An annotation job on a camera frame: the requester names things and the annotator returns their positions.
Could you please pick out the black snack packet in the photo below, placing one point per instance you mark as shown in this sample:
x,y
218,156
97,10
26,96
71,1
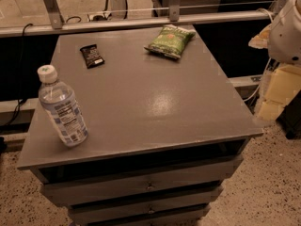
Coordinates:
x,y
92,56

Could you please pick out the top cabinet drawer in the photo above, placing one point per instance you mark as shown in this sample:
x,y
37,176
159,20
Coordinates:
x,y
116,186

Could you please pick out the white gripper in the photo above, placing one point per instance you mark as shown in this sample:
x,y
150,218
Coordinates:
x,y
286,37

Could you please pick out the grey drawer cabinet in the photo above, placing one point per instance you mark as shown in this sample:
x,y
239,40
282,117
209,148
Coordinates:
x,y
142,111

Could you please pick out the middle cabinet drawer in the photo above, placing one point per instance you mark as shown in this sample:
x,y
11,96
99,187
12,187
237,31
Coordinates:
x,y
144,204

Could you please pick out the grey metal rail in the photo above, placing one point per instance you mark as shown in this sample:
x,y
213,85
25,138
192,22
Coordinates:
x,y
31,17

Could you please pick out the bottom cabinet drawer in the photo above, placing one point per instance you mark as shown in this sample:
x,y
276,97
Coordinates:
x,y
159,218

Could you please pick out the white power strip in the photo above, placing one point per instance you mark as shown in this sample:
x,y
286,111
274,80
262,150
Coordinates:
x,y
99,16

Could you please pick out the green chip bag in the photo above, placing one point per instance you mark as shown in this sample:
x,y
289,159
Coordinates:
x,y
171,41

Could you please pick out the cabinet drawer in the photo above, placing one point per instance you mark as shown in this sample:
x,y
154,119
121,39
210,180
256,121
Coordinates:
x,y
116,186
159,218
144,204

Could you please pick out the clear plastic water bottle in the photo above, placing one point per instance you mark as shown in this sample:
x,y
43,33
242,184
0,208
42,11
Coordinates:
x,y
59,102

